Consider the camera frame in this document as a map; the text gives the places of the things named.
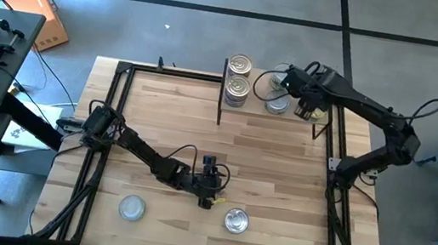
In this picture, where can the orange box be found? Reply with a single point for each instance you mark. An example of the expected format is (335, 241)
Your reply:
(33, 10)

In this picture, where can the green label pull-tab can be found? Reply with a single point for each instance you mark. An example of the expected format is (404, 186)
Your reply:
(324, 116)

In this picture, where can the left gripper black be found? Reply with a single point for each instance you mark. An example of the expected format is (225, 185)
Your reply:
(206, 183)

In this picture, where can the small white scrap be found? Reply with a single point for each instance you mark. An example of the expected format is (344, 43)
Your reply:
(166, 26)

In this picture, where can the white box with logo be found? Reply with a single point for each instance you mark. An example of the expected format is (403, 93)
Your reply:
(28, 134)

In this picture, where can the silver plain-lid tin can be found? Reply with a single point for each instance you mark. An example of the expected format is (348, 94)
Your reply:
(132, 207)

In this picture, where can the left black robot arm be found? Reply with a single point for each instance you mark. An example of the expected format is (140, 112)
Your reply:
(138, 147)

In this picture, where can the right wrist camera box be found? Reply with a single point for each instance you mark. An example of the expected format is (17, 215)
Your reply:
(293, 81)

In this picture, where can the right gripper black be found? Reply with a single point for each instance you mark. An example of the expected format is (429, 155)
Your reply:
(318, 87)

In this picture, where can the yellow tag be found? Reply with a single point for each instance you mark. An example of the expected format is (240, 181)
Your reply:
(219, 201)

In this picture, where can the black aluminium table frame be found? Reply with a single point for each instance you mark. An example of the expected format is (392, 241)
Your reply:
(174, 73)

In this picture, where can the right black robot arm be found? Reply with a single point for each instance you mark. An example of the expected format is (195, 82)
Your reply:
(371, 105)

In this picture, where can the wooden shelf with black legs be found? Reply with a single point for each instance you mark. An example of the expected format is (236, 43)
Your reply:
(255, 106)

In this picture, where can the silver pull-tab tin can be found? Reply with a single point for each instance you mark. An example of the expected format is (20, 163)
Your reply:
(237, 221)

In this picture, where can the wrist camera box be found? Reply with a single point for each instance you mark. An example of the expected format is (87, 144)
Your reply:
(208, 162)
(293, 81)

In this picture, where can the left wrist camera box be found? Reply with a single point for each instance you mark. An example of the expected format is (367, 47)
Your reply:
(208, 162)

